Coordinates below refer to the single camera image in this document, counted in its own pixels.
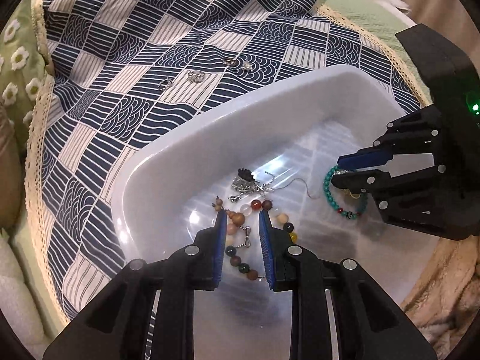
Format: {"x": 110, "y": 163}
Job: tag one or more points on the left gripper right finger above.
{"x": 338, "y": 309}

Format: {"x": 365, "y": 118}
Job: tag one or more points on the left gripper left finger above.
{"x": 147, "y": 306}

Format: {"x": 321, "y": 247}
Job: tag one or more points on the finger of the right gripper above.
{"x": 371, "y": 185}
{"x": 378, "y": 155}

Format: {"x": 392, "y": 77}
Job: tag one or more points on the silver flower brooch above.
{"x": 247, "y": 66}

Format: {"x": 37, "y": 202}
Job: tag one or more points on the beige fluffy blanket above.
{"x": 445, "y": 300}

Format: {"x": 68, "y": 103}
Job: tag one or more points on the white plush toy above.
{"x": 18, "y": 306}

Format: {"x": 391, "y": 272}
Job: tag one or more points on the light green bedspread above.
{"x": 378, "y": 27}

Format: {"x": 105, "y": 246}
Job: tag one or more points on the white plastic tray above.
{"x": 294, "y": 130}

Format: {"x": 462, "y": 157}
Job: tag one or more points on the brown cushion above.
{"x": 11, "y": 176}

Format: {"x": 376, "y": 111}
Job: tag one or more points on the navy white patterned cloth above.
{"x": 122, "y": 73}

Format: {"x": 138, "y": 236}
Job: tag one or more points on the green daisy pillow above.
{"x": 22, "y": 70}

